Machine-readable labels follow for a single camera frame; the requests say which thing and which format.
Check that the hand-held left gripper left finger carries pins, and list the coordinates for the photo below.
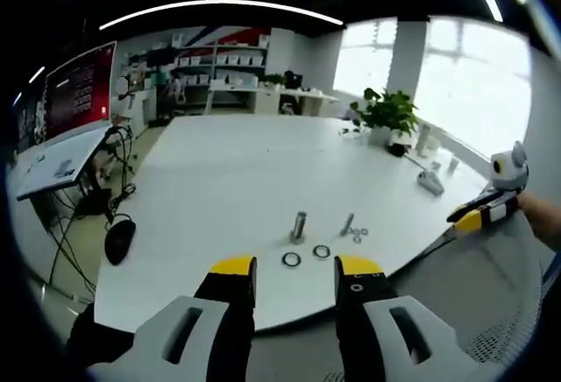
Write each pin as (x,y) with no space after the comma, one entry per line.
(188,325)

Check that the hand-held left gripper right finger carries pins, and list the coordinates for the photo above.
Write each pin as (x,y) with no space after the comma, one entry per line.
(385,325)

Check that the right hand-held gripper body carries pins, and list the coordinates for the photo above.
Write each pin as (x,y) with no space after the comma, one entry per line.
(508,169)

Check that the dark metal washer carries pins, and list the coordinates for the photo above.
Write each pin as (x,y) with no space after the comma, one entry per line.
(321,250)
(291,259)

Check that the threaded metal stud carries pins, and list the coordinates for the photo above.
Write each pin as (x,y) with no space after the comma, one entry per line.
(299,226)

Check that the grey mesh chair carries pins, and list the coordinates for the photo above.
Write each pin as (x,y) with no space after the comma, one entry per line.
(495,294)

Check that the white cylinder bottle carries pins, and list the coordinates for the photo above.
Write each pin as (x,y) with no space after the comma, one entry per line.
(424,140)

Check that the black round object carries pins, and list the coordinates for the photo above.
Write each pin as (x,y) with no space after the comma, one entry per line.
(396,149)

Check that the metal bolt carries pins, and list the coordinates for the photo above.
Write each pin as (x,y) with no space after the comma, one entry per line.
(346,224)

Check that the black computer mouse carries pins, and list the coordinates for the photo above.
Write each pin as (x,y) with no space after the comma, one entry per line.
(119,239)

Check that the green potted plant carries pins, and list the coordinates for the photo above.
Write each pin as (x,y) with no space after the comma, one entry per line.
(388,115)

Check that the white side desk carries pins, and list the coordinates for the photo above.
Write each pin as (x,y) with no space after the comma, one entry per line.
(61,163)

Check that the white background desk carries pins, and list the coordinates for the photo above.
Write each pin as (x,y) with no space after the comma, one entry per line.
(285,97)

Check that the white storage shelves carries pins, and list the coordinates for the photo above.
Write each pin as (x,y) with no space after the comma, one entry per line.
(219,71)

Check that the large red display screen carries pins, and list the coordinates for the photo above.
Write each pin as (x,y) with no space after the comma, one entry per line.
(74,90)

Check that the grey desk bracket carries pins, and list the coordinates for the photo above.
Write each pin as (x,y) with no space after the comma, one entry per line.
(430,180)

